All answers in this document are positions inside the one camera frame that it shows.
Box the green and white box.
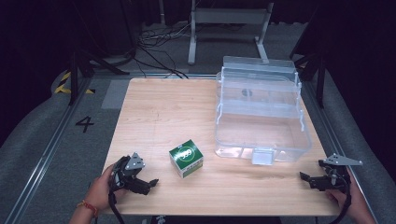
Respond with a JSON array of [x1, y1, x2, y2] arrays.
[[168, 139, 205, 179]]

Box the person's left hand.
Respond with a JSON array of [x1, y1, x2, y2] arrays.
[[84, 163, 129, 211]]

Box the metal floor rail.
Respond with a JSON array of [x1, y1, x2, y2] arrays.
[[303, 81, 379, 224], [3, 74, 92, 224]]

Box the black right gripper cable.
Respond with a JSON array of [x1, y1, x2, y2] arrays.
[[329, 174, 353, 224]]

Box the bundle of black floor cables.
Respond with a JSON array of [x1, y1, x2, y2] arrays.
[[135, 21, 191, 79]]

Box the white metal stand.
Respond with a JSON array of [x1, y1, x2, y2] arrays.
[[187, 0, 275, 67]]

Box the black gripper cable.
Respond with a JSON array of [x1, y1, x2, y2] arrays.
[[107, 189, 126, 224], [329, 174, 353, 224]]

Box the black metal stand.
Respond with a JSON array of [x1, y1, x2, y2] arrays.
[[289, 31, 329, 109], [68, 46, 131, 106]]

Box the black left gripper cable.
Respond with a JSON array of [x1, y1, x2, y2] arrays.
[[107, 189, 126, 224]]

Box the person's right hand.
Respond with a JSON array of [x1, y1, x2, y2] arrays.
[[324, 169, 373, 220]]

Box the clear plastic storage box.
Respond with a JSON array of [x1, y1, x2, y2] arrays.
[[214, 55, 313, 166]]

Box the red bracelet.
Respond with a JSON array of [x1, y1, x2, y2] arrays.
[[77, 200, 100, 218]]

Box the grey metal pole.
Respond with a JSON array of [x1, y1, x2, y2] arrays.
[[158, 0, 166, 26]]

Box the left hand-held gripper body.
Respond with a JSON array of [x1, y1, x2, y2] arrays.
[[108, 151, 150, 196]]

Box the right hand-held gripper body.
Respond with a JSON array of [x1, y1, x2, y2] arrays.
[[317, 153, 364, 194]]

